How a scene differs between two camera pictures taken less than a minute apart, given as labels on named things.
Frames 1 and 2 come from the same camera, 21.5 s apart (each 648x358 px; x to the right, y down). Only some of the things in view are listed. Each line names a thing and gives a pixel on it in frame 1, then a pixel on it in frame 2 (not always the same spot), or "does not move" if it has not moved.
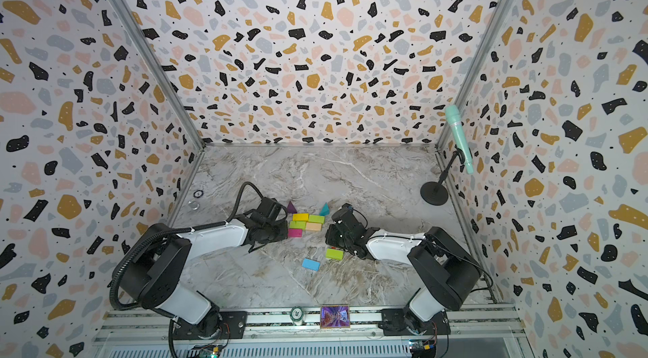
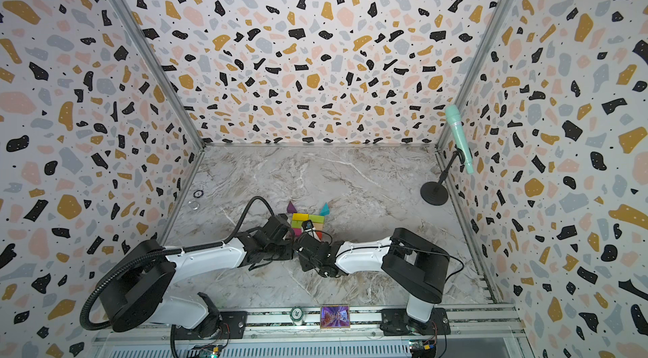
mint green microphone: [453, 116] does not move
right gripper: [332, 237] -> [305, 263]
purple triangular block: [291, 208] does not move
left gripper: [285, 225] -> [290, 257]
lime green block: [316, 219] does not move
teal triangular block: [325, 210] does not move
